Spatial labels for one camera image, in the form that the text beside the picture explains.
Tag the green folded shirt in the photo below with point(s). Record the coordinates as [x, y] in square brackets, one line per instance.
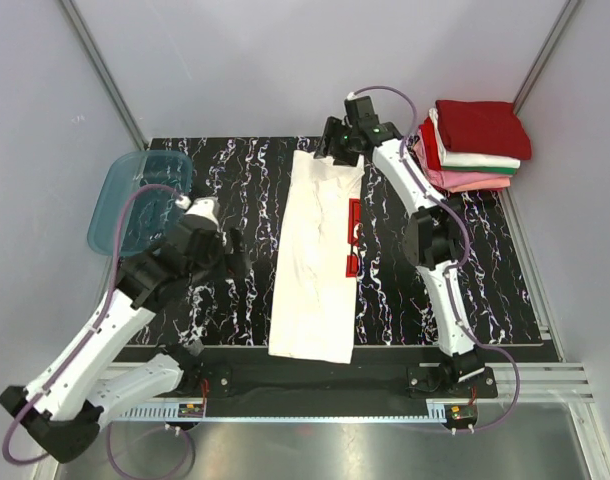
[481, 169]

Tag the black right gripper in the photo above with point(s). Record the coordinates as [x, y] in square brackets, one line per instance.
[331, 130]

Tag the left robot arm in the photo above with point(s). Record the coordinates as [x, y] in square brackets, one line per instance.
[66, 407]

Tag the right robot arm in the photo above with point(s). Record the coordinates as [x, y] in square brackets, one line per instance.
[431, 239]

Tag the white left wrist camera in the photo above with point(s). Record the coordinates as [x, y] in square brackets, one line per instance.
[202, 213]

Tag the white t-shirt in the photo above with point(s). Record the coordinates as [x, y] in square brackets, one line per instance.
[314, 300]

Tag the pink folded shirt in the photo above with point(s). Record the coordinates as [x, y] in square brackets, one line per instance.
[455, 182]

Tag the teal plastic bin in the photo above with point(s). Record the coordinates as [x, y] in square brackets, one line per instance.
[152, 213]

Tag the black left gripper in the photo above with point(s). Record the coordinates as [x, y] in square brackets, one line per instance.
[234, 265]

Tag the dark red folded shirt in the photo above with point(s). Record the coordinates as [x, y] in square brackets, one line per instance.
[482, 127]

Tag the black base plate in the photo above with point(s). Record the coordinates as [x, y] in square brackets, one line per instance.
[421, 372]

